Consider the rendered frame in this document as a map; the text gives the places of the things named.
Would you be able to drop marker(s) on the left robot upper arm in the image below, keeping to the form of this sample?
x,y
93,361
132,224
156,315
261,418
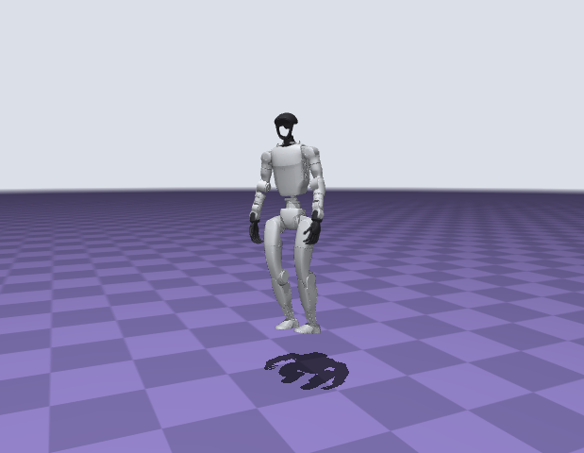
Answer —
x,y
313,155

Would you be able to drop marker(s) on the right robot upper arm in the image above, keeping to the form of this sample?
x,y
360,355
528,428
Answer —
x,y
266,172

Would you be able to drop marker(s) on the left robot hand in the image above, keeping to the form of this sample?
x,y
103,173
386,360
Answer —
x,y
314,229

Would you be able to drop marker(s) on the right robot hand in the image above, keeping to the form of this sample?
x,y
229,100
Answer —
x,y
254,229

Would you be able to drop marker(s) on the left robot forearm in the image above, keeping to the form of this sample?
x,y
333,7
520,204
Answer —
x,y
318,198

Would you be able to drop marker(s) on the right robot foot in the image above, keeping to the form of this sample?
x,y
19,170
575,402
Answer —
x,y
288,324

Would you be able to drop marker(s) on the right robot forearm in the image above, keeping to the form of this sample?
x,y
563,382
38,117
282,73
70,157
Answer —
x,y
258,203

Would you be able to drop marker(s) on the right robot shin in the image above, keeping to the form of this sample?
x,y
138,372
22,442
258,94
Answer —
x,y
283,296

